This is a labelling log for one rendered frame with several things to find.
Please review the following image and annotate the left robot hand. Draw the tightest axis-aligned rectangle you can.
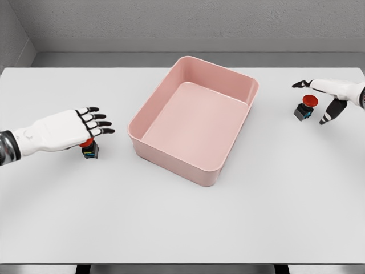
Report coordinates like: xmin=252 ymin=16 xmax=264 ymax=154
xmin=33 ymin=107 xmax=116 ymax=152

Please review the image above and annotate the red button industrial switch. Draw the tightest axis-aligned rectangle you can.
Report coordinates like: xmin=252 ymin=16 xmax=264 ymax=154
xmin=293 ymin=95 xmax=319 ymax=122
xmin=79 ymin=138 xmax=100 ymax=160

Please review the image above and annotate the pink rectangular basket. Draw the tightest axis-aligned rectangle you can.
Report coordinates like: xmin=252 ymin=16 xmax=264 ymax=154
xmin=127 ymin=55 xmax=260 ymax=188

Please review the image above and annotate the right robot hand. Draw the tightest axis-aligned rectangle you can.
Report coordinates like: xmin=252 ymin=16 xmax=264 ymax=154
xmin=291 ymin=79 xmax=360 ymax=126

